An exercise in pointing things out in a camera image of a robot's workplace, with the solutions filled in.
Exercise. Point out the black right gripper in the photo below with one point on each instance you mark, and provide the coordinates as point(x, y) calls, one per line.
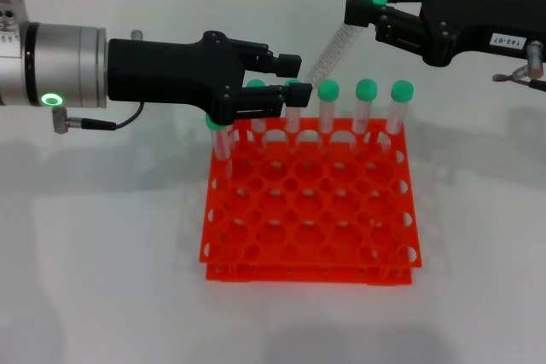
point(465, 14)

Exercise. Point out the orange test tube rack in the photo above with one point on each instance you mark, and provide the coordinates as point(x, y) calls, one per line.
point(273, 276)

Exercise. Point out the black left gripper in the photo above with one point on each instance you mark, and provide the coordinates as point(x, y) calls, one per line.
point(162, 70)

